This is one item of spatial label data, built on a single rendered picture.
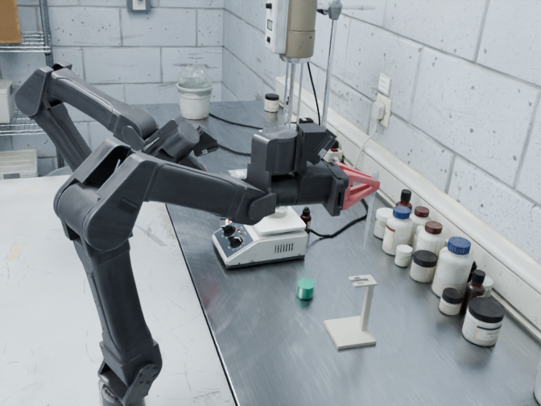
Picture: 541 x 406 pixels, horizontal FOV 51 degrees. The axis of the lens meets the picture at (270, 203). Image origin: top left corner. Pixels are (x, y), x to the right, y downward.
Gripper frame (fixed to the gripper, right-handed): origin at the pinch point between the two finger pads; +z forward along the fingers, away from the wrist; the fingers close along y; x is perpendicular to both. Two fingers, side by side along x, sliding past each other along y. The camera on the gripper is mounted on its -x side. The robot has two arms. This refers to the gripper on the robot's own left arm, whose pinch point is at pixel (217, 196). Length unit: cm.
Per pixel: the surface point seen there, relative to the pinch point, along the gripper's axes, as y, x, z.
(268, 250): -11.7, 1.3, 13.1
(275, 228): -10.3, -3.8, 11.4
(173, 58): 234, -5, 38
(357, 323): -37.8, -2.9, 22.7
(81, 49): 235, 25, -6
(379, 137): 30, -39, 46
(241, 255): -11.8, 5.8, 8.2
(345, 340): -41.9, 0.0, 19.2
